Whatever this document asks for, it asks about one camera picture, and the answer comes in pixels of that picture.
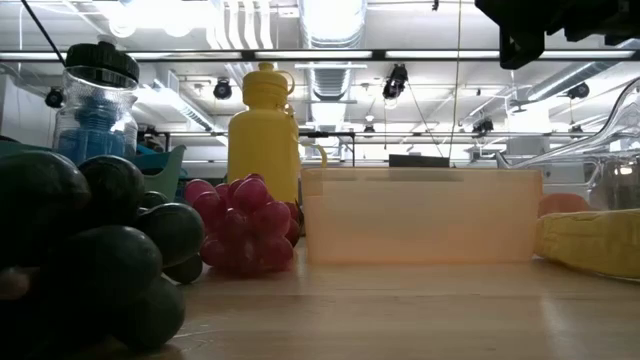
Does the red toy grape bunch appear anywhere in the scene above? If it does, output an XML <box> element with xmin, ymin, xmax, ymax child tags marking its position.
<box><xmin>183</xmin><ymin>173</ymin><xmax>302</xmax><ymax>277</ymax></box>

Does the teal plastic bin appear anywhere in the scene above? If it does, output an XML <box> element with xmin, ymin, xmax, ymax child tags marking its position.
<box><xmin>0</xmin><ymin>139</ymin><xmax>188</xmax><ymax>202</ymax></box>

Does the orange toy fruit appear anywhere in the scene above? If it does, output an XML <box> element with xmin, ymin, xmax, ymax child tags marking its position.
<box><xmin>538</xmin><ymin>193</ymin><xmax>592</xmax><ymax>218</ymax></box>

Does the clear bottle black cap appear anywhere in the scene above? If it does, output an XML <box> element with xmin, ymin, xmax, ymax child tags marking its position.
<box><xmin>52</xmin><ymin>34</ymin><xmax>141</xmax><ymax>164</ymax></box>

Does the silver ventilation duct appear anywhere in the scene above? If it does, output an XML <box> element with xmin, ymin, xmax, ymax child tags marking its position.
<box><xmin>298</xmin><ymin>0</ymin><xmax>371</xmax><ymax>101</ymax></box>

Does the orange translucent container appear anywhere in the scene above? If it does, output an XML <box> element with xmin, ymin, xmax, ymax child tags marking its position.
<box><xmin>300</xmin><ymin>167</ymin><xmax>544</xmax><ymax>266</ymax></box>

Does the yellow toy banana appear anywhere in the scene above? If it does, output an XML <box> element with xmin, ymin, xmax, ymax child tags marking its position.
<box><xmin>533</xmin><ymin>208</ymin><xmax>640</xmax><ymax>281</ymax></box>

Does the black aluminium rig frame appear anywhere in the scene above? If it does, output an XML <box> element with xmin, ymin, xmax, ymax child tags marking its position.
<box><xmin>0</xmin><ymin>48</ymin><xmax>640</xmax><ymax>64</ymax></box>

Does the yellow plastic bottle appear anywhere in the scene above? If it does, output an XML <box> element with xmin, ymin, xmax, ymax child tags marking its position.
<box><xmin>227</xmin><ymin>61</ymin><xmax>329</xmax><ymax>204</ymax></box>

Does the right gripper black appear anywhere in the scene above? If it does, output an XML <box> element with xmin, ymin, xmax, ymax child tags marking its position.
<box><xmin>474</xmin><ymin>0</ymin><xmax>569</xmax><ymax>71</ymax></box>

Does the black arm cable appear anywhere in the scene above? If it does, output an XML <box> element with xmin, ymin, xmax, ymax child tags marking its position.
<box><xmin>19</xmin><ymin>0</ymin><xmax>67</xmax><ymax>67</ymax></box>

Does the clear plastic container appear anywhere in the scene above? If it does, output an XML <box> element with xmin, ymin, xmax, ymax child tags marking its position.
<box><xmin>494</xmin><ymin>76</ymin><xmax>640</xmax><ymax>212</ymax></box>

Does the dark toy grape bunch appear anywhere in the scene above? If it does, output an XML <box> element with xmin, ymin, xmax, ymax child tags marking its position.
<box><xmin>0</xmin><ymin>149</ymin><xmax>206</xmax><ymax>351</ymax></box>

